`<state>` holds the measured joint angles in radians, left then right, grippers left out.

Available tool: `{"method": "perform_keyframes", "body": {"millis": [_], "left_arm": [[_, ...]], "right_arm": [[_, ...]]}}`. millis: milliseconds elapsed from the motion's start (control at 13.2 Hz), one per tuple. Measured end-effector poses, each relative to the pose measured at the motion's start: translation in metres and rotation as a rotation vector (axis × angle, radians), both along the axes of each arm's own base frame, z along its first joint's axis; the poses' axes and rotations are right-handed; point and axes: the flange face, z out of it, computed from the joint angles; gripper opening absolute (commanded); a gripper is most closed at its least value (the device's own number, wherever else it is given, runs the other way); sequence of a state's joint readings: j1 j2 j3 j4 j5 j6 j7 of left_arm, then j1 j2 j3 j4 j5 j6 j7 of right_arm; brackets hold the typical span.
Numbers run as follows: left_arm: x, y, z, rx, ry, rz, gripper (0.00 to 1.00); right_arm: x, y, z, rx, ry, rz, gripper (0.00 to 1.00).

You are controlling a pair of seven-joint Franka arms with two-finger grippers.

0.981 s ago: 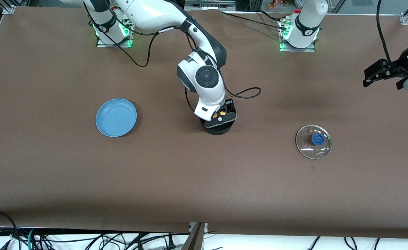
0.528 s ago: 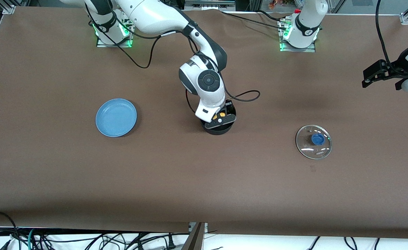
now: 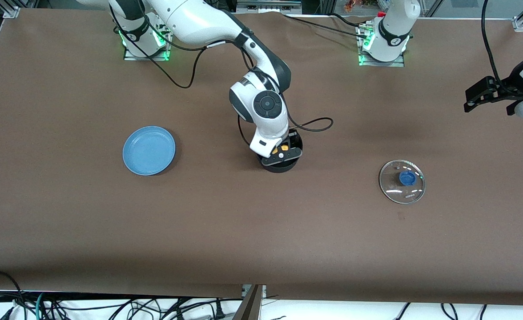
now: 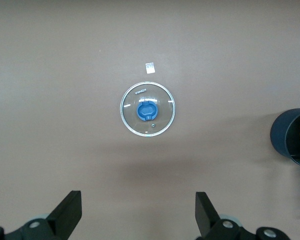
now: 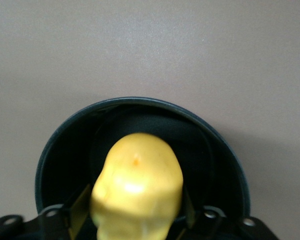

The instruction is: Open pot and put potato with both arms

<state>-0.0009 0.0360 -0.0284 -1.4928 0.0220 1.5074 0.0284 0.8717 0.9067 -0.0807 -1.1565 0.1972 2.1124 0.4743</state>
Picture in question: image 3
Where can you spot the brown table cover sheet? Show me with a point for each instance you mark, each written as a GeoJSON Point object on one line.
{"type": "Point", "coordinates": [261, 231]}

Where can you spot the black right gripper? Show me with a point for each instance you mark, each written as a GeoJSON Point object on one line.
{"type": "Point", "coordinates": [294, 138]}

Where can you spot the aluminium frame crossbar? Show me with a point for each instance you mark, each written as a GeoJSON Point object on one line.
{"type": "Point", "coordinates": [268, 5]}

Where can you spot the yellow potato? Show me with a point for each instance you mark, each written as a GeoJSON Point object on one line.
{"type": "Point", "coordinates": [284, 146]}

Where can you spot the aluminium profile bracket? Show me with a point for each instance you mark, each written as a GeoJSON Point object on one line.
{"type": "Point", "coordinates": [253, 304]}

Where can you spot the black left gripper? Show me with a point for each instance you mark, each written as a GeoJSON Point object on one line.
{"type": "Point", "coordinates": [505, 90]}

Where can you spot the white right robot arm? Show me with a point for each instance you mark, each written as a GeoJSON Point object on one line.
{"type": "Point", "coordinates": [199, 22]}

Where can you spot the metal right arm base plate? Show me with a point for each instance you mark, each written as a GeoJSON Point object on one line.
{"type": "Point", "coordinates": [130, 56]}

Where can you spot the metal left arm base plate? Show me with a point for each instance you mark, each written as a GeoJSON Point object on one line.
{"type": "Point", "coordinates": [395, 64]}

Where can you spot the glass lid blue knob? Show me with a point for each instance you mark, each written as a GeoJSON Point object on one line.
{"type": "Point", "coordinates": [406, 178]}

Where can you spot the black power plug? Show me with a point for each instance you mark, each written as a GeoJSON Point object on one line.
{"type": "Point", "coordinates": [219, 310]}

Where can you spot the blue round plate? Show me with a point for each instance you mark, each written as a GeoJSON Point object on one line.
{"type": "Point", "coordinates": [149, 151]}

